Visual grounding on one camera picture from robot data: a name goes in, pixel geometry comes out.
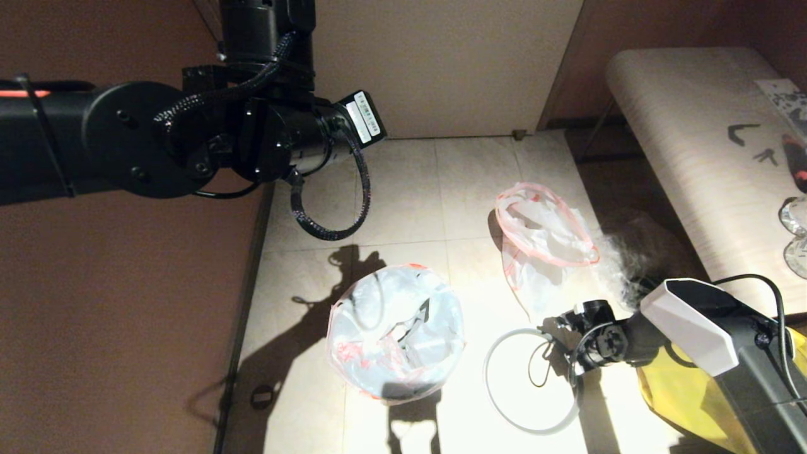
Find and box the used white red-drawstring trash bag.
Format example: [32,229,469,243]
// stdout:
[494,182,601,316]

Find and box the grey bin rim ring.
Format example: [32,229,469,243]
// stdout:
[483,327,581,436]

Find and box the clear glass cup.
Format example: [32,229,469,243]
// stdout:
[778,197,807,239]
[783,240,807,282]

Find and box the black and red tool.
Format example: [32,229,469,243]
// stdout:
[782,135,807,194]

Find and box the yellow plastic bag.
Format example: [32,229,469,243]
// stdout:
[637,328,807,454]

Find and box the light wood table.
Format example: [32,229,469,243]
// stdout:
[607,47,807,302]

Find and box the new white red-edged trash bag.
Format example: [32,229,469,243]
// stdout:
[326,263,468,403]

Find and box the black round trash bin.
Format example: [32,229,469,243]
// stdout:
[377,381,437,403]

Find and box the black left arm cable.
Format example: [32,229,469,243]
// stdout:
[154,30,373,242]

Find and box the white door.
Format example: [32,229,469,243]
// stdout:
[218,0,584,141]

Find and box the white patterned paper sheet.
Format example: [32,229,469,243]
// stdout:
[754,79,807,131]

